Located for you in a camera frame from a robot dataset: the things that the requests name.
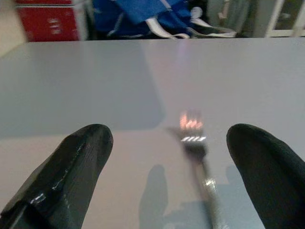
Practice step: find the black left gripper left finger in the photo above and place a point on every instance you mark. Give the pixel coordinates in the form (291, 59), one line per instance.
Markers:
(71, 171)

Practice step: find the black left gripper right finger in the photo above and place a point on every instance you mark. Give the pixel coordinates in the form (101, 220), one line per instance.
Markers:
(269, 171)

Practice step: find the silver metal fork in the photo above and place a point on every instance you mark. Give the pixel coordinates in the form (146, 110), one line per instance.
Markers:
(202, 167)

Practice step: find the red cardboard box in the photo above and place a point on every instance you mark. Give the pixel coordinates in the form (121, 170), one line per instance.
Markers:
(48, 20)

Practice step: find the white cabinet frame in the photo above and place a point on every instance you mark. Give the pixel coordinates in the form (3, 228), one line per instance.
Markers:
(283, 17)

